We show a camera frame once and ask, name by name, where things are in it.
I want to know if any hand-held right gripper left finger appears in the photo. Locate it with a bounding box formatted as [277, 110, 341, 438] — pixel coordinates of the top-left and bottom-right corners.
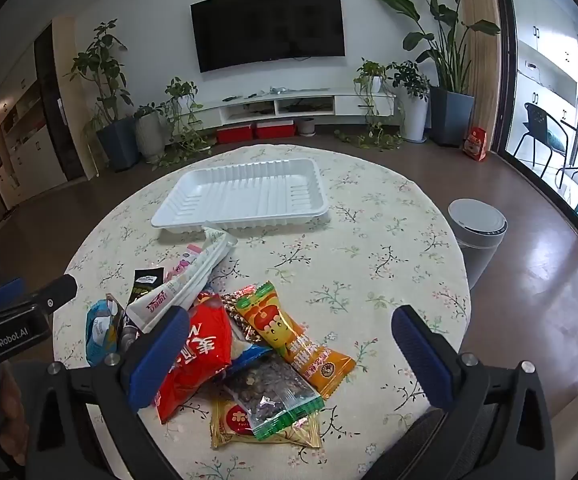
[26, 305, 192, 480]

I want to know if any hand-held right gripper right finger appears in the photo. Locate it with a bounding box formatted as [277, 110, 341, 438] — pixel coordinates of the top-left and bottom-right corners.
[390, 304, 555, 480]

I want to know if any red chocolate ball packet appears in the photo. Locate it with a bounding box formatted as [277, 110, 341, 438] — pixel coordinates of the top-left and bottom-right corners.
[155, 292, 234, 425]

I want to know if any light blue snack packet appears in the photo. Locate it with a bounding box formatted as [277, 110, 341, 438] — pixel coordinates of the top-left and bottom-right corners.
[85, 297, 120, 367]

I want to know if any small black snack packet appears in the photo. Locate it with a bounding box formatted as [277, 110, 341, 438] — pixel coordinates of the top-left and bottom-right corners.
[118, 268, 165, 357]

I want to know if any long white snack packet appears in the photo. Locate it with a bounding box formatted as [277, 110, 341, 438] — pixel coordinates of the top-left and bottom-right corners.
[128, 226, 240, 333]

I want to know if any dark blue snack packet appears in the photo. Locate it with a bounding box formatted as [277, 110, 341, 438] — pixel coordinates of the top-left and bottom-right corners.
[213, 341, 276, 386]

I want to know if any pink snack packet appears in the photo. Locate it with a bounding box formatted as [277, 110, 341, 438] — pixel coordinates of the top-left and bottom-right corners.
[164, 244, 205, 281]

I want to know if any gold snack packet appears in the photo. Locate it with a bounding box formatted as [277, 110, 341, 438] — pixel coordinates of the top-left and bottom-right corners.
[210, 395, 322, 451]

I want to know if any clear green-edged seed packet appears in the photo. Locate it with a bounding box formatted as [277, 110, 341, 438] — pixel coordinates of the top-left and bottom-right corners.
[221, 357, 326, 442]

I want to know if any orange cartoon snack packet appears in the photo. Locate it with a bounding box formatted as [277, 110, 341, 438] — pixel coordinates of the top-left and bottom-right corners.
[234, 281, 357, 401]

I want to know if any white plastic tray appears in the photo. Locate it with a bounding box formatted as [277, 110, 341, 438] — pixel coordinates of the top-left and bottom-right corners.
[150, 158, 331, 235]

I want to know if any dark grey fabric chair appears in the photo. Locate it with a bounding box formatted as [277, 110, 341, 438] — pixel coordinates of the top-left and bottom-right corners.
[404, 405, 500, 480]

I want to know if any floral tablecloth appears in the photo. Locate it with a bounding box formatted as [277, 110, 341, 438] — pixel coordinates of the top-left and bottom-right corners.
[51, 144, 472, 480]

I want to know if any grey round trash can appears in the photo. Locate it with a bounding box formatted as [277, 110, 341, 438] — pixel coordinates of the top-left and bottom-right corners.
[448, 198, 509, 291]

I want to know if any white storage cabinet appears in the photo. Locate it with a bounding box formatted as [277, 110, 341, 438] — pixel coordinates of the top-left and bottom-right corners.
[0, 80, 70, 206]

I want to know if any tall plant in blue pot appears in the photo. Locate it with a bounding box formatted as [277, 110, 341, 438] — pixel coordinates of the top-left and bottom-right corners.
[66, 19, 140, 172]

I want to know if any plant in grey ribbed pot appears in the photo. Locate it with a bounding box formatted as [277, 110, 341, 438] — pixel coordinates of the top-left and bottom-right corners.
[133, 102, 167, 163]

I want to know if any red paper bag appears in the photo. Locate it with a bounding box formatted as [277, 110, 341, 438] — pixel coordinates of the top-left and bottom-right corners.
[463, 126, 490, 162]

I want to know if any vine plant in white pot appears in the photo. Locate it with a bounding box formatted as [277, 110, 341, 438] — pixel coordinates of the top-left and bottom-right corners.
[156, 77, 215, 171]

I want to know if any plant in tall white pot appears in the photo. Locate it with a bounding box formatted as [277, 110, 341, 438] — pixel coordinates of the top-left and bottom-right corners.
[388, 60, 431, 143]

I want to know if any large-leaf plant in dark pot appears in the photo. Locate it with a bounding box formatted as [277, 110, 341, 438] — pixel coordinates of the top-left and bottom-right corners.
[374, 0, 502, 148]

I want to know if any white floating media console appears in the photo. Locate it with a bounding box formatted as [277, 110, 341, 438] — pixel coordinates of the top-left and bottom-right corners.
[184, 87, 397, 131]

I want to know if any black metal balcony chair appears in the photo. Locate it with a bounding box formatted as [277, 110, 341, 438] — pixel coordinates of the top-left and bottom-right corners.
[513, 102, 570, 178]

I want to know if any trailing plant in small pot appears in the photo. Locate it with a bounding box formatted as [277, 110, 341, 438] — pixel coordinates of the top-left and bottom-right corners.
[353, 60, 405, 151]

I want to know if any beige curtain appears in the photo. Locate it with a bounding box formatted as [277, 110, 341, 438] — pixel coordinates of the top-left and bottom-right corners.
[462, 0, 502, 153]

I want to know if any black framed glass door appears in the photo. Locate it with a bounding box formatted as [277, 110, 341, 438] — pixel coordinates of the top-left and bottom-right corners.
[489, 0, 578, 256]

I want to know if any white balcony cabinet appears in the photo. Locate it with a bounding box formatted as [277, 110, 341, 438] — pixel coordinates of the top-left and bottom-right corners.
[516, 0, 578, 126]

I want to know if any black wall television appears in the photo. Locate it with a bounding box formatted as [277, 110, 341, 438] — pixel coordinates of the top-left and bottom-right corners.
[190, 0, 346, 74]

